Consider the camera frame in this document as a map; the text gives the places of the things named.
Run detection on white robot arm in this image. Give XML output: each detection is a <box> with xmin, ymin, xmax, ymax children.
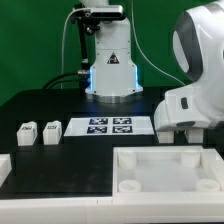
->
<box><xmin>80</xmin><ymin>0</ymin><xmax>224</xmax><ymax>132</ymax></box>

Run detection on white fence piece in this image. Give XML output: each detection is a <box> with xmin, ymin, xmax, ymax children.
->
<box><xmin>0</xmin><ymin>154</ymin><xmax>12</xmax><ymax>187</ymax></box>
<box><xmin>201</xmin><ymin>149</ymin><xmax>224</xmax><ymax>192</ymax></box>

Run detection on white square table top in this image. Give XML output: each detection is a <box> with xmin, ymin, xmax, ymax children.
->
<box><xmin>112</xmin><ymin>146</ymin><xmax>224</xmax><ymax>200</ymax></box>

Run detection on white left fence piece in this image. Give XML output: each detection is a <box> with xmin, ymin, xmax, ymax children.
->
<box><xmin>0</xmin><ymin>154</ymin><xmax>12</xmax><ymax>187</ymax></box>

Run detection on black cables at base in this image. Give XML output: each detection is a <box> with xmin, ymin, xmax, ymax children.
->
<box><xmin>42</xmin><ymin>71</ymin><xmax>88</xmax><ymax>90</ymax></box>

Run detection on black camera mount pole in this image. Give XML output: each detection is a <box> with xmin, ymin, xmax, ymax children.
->
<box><xmin>69</xmin><ymin>3</ymin><xmax>100</xmax><ymax>90</ymax></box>

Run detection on black camera on mount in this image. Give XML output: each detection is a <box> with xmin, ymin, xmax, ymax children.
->
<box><xmin>90</xmin><ymin>5</ymin><xmax>125</xmax><ymax>21</ymax></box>

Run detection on white cable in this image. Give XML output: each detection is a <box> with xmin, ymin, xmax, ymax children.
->
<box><xmin>60</xmin><ymin>8</ymin><xmax>84</xmax><ymax>90</ymax></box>

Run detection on white right fence piece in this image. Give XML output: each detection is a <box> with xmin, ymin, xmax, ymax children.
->
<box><xmin>201</xmin><ymin>149</ymin><xmax>224</xmax><ymax>192</ymax></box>

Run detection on white front fence rail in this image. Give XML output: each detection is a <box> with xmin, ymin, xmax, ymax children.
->
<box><xmin>0</xmin><ymin>193</ymin><xmax>224</xmax><ymax>224</ymax></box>

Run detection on white sheet with tag markers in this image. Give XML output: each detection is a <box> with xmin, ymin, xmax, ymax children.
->
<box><xmin>64</xmin><ymin>116</ymin><xmax>154</xmax><ymax>137</ymax></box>

